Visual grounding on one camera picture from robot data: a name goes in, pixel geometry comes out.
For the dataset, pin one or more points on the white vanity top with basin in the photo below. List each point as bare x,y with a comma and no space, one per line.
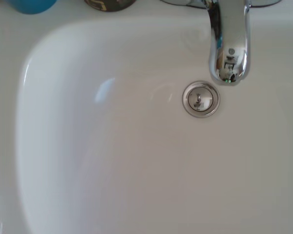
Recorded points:
136,158

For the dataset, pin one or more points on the chrome drain stopper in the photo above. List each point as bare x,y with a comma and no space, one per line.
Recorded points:
201,99

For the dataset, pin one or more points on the chrome sink faucet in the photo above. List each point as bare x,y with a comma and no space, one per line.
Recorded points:
229,36

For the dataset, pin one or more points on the dark patterned cup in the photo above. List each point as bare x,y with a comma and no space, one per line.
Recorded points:
110,5

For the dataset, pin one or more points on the blue plastic cup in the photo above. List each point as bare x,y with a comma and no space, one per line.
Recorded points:
33,6

